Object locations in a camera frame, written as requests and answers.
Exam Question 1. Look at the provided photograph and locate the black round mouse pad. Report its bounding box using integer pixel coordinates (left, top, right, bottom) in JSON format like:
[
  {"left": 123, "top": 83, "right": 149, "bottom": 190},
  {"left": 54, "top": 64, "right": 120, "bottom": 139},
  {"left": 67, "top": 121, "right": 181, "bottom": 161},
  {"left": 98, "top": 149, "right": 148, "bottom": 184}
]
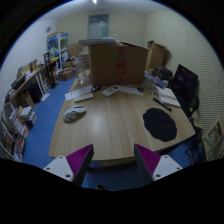
[{"left": 143, "top": 108, "right": 177, "bottom": 142}]

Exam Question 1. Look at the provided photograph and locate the cardboard box on floor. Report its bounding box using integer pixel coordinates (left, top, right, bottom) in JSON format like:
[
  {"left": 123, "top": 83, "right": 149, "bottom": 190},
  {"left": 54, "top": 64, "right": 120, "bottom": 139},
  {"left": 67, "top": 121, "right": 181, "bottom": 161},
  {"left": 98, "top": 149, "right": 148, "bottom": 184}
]
[{"left": 59, "top": 68, "right": 76, "bottom": 81}]

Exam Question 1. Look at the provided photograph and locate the tall cardboard box background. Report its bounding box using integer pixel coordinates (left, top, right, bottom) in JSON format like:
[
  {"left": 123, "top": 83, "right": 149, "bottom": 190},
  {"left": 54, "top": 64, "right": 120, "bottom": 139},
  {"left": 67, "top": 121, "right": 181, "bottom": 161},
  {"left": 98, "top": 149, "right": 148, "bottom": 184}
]
[{"left": 146, "top": 40, "right": 166, "bottom": 69}]

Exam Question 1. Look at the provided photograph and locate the black office chair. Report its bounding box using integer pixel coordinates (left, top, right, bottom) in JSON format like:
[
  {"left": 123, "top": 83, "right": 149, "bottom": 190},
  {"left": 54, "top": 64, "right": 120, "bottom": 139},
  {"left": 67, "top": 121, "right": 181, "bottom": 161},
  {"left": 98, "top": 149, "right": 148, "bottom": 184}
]
[{"left": 185, "top": 96, "right": 205, "bottom": 164}]

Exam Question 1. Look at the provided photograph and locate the light wooden chair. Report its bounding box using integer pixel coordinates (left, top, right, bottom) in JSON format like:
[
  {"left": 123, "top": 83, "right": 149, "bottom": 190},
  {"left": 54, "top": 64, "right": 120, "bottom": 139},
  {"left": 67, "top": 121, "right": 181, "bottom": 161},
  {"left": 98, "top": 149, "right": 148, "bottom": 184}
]
[{"left": 202, "top": 115, "right": 224, "bottom": 161}]

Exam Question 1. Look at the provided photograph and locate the black pen bar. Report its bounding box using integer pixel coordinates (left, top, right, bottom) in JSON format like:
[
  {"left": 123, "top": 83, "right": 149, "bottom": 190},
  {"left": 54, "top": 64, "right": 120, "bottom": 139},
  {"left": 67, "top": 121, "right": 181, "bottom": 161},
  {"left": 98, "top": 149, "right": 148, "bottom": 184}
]
[{"left": 153, "top": 98, "right": 172, "bottom": 112}]

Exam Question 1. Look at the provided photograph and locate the open white notebook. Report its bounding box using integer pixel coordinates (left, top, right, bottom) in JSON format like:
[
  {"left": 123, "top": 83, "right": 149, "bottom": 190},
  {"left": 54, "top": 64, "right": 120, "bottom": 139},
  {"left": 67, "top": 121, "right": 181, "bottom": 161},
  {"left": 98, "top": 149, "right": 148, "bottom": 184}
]
[{"left": 156, "top": 87, "right": 180, "bottom": 107}]

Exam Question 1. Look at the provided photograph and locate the wooden shelf desk unit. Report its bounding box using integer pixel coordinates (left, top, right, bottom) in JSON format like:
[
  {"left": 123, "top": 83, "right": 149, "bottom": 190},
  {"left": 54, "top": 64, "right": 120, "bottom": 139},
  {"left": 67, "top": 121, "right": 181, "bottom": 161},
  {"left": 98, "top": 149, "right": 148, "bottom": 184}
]
[{"left": 0, "top": 58, "right": 56, "bottom": 162}]

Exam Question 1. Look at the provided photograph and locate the white remote control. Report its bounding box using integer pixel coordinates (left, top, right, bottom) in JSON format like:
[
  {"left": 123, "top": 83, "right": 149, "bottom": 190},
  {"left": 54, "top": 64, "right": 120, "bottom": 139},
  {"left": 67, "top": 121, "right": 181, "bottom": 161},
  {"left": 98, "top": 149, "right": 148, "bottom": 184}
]
[{"left": 102, "top": 85, "right": 119, "bottom": 97}]

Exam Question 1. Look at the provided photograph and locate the large brown cardboard box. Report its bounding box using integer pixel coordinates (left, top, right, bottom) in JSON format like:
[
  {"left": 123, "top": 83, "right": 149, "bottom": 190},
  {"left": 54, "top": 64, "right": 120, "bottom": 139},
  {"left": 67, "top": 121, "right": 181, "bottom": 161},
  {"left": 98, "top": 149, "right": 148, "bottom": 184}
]
[{"left": 89, "top": 42, "right": 148, "bottom": 86}]

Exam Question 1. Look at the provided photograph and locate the white paper sheet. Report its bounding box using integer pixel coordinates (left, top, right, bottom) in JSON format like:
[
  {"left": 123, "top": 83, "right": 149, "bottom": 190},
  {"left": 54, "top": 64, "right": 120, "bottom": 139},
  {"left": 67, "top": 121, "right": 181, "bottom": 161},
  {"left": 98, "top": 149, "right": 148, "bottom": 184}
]
[{"left": 65, "top": 85, "right": 93, "bottom": 101}]

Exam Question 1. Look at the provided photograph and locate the clear plastic water jug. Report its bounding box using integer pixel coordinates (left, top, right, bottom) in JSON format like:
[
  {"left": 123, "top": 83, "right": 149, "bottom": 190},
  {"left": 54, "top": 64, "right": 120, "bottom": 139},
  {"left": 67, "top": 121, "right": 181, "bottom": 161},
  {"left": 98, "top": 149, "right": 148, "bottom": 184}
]
[{"left": 74, "top": 57, "right": 86, "bottom": 84}]

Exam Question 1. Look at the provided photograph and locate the white paper under box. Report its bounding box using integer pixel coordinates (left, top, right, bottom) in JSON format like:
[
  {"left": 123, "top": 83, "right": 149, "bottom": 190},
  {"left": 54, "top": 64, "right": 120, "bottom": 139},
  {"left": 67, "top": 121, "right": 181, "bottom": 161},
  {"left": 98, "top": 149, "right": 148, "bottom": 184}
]
[{"left": 118, "top": 86, "right": 144, "bottom": 96}]

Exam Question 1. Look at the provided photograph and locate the grey white computer mouse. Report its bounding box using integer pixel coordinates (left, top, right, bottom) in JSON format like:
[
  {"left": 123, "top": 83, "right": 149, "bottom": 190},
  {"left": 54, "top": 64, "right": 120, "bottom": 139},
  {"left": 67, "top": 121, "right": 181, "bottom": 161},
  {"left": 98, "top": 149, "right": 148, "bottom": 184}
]
[{"left": 63, "top": 105, "right": 86, "bottom": 122}]

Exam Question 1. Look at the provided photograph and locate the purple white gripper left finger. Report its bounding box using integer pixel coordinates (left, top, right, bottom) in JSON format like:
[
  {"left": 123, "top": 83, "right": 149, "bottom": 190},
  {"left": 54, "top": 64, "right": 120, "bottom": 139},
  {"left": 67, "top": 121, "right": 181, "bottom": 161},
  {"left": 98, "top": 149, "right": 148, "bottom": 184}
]
[{"left": 44, "top": 144, "right": 94, "bottom": 186}]

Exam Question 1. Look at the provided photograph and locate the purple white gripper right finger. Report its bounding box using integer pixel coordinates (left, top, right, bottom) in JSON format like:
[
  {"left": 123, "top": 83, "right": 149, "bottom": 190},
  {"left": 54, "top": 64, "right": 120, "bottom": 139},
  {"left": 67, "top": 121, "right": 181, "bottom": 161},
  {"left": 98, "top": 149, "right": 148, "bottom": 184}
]
[{"left": 134, "top": 144, "right": 182, "bottom": 183}]

